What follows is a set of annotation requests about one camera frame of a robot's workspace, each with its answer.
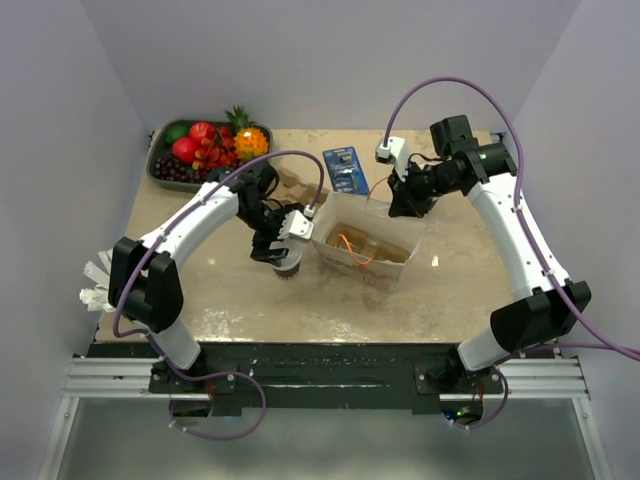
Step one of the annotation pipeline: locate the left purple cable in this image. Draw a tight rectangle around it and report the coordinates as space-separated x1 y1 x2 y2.
110 150 326 441

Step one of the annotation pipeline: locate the green apple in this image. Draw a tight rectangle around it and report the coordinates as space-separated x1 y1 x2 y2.
165 124 189 146

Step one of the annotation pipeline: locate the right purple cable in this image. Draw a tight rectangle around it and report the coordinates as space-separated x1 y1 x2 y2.
382 76 640 431

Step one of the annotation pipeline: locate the red apple back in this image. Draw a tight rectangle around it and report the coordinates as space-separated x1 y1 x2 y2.
189 122 216 146

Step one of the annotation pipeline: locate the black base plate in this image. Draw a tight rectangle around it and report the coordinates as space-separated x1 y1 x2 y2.
84 340 557 417

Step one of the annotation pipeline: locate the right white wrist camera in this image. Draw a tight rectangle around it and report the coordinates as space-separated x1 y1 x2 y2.
375 136 410 182

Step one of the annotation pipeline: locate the purple cable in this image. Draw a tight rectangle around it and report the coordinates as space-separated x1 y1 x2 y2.
110 150 326 441
382 76 640 431

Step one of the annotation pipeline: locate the grey fruit tray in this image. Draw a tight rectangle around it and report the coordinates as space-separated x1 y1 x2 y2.
146 120 272 192

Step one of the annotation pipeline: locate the orange pineapple toy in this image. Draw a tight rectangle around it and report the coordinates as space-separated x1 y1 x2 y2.
225 105 270 163

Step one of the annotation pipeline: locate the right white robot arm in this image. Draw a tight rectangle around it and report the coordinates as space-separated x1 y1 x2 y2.
376 115 592 393

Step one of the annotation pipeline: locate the black paper coffee cup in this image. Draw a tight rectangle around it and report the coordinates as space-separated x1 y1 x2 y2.
273 250 302 279

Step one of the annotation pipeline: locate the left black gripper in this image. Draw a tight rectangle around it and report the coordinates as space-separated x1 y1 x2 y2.
238 201 303 266

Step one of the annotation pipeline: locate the dark red grape bunch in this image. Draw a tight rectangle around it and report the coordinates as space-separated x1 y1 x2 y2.
147 154 241 185

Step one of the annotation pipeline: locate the aluminium frame rail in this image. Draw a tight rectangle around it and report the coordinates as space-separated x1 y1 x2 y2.
38 356 614 479

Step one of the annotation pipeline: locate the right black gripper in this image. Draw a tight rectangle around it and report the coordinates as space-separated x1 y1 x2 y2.
388 158 459 219

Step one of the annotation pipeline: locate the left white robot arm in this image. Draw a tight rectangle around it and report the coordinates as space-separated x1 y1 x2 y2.
108 163 313 392

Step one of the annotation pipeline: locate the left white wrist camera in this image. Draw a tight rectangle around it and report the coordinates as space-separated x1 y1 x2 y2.
280 209 314 242

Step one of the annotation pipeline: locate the red cherries bunch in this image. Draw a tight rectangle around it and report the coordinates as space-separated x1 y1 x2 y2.
192 127 239 170

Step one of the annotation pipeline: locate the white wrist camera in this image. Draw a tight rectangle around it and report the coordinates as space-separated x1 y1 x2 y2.
375 136 410 182
280 209 314 242

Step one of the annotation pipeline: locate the red apple front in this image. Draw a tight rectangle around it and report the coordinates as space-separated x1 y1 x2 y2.
171 137 200 165

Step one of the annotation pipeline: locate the red apple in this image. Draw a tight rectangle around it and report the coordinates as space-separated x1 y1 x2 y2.
189 122 216 146
171 137 200 165

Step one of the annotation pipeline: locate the blue blister pack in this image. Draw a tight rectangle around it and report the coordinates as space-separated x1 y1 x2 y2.
322 146 370 196

